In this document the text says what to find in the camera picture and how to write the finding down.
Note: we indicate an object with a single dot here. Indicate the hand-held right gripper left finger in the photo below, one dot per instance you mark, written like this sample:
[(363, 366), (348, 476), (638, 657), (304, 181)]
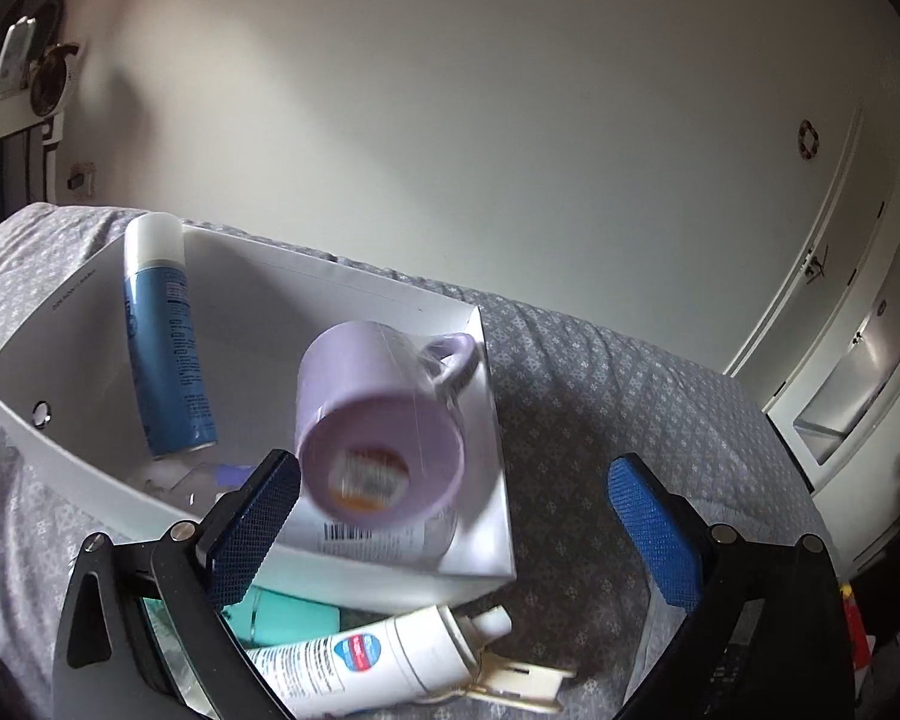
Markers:
[(251, 532)]

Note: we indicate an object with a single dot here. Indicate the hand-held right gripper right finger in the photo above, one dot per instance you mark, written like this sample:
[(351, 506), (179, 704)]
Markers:
[(652, 532)]

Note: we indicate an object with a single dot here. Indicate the lilac mug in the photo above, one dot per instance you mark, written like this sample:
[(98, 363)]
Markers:
[(375, 390)]

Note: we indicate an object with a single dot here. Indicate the blue spray can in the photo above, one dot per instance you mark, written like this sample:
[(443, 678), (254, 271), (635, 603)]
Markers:
[(165, 345)]

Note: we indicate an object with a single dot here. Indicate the white cardboard box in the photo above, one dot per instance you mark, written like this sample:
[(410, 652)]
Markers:
[(270, 300)]

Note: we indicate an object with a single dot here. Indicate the teal plastic container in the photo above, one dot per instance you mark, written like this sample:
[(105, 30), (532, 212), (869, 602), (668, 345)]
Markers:
[(300, 611)]

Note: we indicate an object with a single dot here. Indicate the grey patterned blanket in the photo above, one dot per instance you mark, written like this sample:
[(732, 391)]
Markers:
[(607, 405)]

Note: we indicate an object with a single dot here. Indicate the white tube with blue label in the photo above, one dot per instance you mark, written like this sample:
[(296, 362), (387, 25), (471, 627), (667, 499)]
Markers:
[(360, 660)]

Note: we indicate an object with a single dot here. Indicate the beige plastic clip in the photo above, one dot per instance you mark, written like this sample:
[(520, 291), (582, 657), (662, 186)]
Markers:
[(510, 682)]

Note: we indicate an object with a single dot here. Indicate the red item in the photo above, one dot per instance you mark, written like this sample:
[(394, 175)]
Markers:
[(859, 626)]

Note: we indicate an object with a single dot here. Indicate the white cabinet door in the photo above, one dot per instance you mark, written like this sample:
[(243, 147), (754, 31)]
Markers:
[(810, 345)]

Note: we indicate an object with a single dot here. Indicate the silver laptop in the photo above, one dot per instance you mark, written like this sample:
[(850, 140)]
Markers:
[(870, 360)]

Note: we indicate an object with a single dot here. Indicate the metal door latch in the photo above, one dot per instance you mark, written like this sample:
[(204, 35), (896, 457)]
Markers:
[(814, 264)]

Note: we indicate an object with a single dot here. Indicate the white appliance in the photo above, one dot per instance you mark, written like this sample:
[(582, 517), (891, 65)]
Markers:
[(13, 52)]

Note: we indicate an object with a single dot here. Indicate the wall socket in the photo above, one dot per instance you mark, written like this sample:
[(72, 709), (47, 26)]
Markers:
[(82, 180)]

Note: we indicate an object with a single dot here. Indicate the round wall decoration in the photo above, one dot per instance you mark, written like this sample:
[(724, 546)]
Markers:
[(808, 139)]

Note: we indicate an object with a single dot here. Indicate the white wall shelf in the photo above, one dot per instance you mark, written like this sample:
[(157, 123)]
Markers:
[(15, 116)]

